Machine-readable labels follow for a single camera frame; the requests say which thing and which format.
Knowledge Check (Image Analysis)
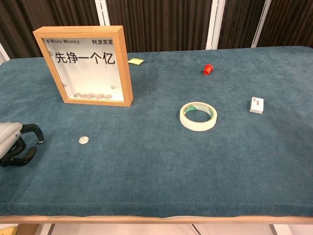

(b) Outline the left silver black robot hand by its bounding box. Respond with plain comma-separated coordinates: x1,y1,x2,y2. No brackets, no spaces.
0,121,46,168

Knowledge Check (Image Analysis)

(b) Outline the yellow foam block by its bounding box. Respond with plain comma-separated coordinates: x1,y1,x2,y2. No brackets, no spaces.
0,226,18,235

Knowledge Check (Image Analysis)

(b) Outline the flat cardboard sheet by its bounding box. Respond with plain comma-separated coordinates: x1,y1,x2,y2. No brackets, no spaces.
17,224,40,235

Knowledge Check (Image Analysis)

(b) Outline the blue velvet table cloth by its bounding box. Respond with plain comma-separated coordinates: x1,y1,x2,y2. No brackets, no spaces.
0,45,313,218

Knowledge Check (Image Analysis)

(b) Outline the beige masking tape roll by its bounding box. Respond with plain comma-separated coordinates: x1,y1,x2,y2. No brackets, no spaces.
179,101,218,132

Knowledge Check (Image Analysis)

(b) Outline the white power adapter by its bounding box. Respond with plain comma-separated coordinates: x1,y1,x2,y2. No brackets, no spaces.
249,96,265,115

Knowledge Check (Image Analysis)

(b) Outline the white partition post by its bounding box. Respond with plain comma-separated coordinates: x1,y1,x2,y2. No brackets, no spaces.
251,0,272,48
94,0,111,26
205,0,225,50
0,43,10,66

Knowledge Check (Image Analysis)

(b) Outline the wooden frame coin bank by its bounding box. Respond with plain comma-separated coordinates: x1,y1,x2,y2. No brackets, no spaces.
32,25,134,108

